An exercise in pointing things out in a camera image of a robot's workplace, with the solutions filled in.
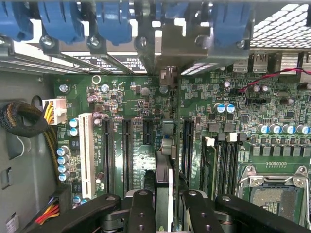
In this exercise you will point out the white power connector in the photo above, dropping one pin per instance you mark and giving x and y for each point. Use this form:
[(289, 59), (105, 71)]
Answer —
[(57, 109)]

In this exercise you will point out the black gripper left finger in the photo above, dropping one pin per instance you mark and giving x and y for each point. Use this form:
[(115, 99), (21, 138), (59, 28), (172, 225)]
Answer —
[(142, 213)]

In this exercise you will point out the white expansion slot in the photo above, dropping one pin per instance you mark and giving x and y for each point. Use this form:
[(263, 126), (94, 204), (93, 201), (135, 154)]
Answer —
[(87, 155)]

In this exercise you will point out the short black expansion slot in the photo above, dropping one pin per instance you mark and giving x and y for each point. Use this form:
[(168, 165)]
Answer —
[(147, 132)]

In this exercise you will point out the open grey pc case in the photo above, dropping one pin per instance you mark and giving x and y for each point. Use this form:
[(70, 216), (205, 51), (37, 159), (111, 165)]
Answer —
[(24, 170)]

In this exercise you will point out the green motherboard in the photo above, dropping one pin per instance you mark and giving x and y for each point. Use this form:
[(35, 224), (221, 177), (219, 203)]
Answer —
[(267, 116)]

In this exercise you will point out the long black expansion slot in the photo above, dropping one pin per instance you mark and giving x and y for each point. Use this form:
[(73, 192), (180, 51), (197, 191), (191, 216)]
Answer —
[(128, 155), (108, 155)]

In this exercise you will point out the cpu socket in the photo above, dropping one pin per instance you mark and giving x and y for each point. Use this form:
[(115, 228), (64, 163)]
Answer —
[(274, 201)]

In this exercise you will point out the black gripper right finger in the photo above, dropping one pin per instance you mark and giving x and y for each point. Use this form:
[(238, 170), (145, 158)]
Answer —
[(201, 216)]

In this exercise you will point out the installed ram stick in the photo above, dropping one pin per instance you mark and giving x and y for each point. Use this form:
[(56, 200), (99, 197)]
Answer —
[(209, 170)]

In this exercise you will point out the black ram slot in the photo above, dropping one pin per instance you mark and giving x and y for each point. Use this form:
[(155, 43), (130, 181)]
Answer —
[(233, 165), (223, 167)]

